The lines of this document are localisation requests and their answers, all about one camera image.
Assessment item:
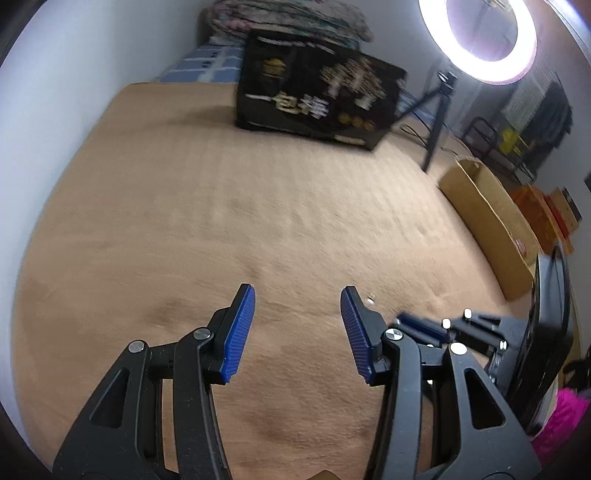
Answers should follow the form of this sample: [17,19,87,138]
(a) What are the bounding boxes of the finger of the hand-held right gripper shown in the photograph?
[443,309,529,358]
[396,313,451,347]

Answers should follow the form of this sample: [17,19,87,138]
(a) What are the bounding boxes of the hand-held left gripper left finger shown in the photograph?
[53,283,257,480]

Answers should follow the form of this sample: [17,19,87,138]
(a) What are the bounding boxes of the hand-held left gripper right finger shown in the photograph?
[340,286,541,480]

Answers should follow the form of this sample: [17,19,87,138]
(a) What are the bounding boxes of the cardboard box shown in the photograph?
[438,158,542,302]

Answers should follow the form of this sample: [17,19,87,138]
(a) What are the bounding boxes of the magenta garment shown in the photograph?
[531,387,591,468]

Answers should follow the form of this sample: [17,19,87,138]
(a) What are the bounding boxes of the orange cloth covered boxes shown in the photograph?
[512,185,583,254]

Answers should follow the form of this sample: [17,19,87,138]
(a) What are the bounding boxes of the tan blanket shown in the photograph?
[11,83,561,480]

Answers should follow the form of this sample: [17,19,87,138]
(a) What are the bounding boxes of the yellow box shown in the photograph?
[499,129,528,156]

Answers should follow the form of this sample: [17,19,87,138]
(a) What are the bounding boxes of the black shoe rack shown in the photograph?
[464,117,539,183]

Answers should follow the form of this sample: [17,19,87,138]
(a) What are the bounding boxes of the dark hanging garments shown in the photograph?
[522,83,574,163]

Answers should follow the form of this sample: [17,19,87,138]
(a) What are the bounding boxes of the black tripod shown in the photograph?
[397,69,458,174]

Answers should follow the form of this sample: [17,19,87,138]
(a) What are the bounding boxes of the white striped garment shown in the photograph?
[502,76,542,121]

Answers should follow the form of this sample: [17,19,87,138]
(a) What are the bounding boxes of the black snack bag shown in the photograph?
[235,30,409,151]

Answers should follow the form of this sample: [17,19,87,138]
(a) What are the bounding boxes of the blue checked bedsheet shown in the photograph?
[154,39,245,86]

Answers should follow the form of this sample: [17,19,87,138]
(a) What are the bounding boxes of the folded floral quilt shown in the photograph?
[203,0,375,47]

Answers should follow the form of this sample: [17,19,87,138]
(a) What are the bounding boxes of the black power cable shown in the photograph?
[396,121,467,155]

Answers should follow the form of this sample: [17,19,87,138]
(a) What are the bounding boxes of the white ring light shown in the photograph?
[418,0,539,85]

